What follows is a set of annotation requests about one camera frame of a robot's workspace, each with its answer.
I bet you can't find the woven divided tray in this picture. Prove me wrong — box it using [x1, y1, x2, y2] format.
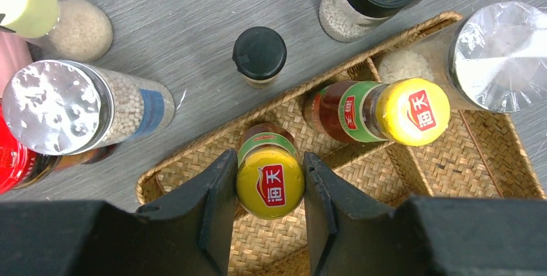
[135, 10, 547, 276]

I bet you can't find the small black cap bottle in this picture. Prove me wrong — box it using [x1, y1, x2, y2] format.
[232, 26, 287, 88]

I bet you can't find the pale yellow lid jar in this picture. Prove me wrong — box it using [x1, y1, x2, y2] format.
[1, 0, 114, 62]

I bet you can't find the silver lid tall glass jar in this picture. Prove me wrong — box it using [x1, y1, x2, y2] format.
[376, 1, 546, 113]

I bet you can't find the silver lid pepper jar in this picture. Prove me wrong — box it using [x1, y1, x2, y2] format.
[2, 60, 175, 155]

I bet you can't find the yellow cap sauce bottle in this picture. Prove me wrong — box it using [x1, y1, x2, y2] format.
[303, 78, 451, 146]
[236, 123, 305, 220]

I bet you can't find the red lid sauce jar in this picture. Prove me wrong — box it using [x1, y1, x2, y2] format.
[1, 116, 118, 194]

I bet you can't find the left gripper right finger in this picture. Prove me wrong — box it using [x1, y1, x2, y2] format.
[303, 152, 546, 275]

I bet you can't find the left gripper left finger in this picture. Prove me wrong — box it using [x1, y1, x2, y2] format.
[1, 149, 237, 275]

